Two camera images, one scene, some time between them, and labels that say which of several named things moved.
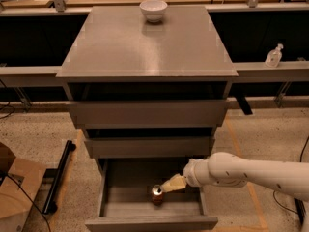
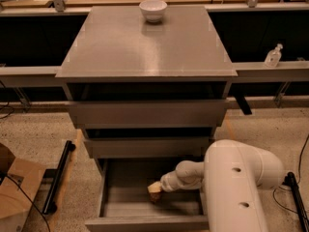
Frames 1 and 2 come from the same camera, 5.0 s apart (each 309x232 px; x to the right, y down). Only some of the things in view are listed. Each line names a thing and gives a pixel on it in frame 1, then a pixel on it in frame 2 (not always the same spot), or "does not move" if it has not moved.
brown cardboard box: (20, 181) does not move
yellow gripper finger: (177, 182) -> (154, 188)
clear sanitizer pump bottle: (274, 56) does not move
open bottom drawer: (126, 186) does not move
